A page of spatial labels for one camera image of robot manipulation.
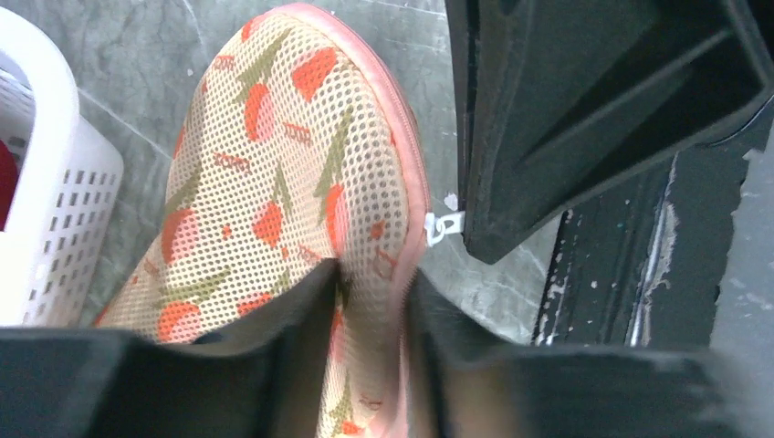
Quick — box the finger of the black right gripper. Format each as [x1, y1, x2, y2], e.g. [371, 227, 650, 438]
[445, 1, 773, 265]

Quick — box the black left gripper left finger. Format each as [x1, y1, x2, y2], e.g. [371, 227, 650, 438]
[1, 259, 339, 437]

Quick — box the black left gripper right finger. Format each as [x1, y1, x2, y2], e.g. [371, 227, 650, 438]
[407, 274, 757, 437]

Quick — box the floral peach mesh laundry bag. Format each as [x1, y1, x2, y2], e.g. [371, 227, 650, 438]
[95, 3, 430, 437]

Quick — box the white plastic laundry basket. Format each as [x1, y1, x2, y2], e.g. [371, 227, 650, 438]
[1, 9, 124, 327]

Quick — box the red lace bra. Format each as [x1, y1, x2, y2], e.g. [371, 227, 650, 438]
[0, 141, 19, 231]

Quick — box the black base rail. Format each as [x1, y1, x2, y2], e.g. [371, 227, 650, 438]
[530, 109, 774, 352]

